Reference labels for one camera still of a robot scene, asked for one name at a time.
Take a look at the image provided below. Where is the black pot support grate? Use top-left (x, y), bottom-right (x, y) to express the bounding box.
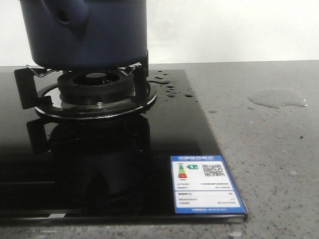
top-left (14, 58), bottom-right (157, 120)

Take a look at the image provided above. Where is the dark blue pot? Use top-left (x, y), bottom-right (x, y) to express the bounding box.
top-left (20, 0), bottom-right (148, 70)

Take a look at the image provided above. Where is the black gas burner head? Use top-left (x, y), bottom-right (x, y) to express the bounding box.
top-left (57, 70), bottom-right (134, 105)

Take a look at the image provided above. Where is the blue energy label sticker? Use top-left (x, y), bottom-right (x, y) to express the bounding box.
top-left (170, 155), bottom-right (247, 215)

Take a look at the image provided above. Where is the black glass gas stove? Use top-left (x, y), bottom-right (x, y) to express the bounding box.
top-left (0, 70), bottom-right (248, 225)

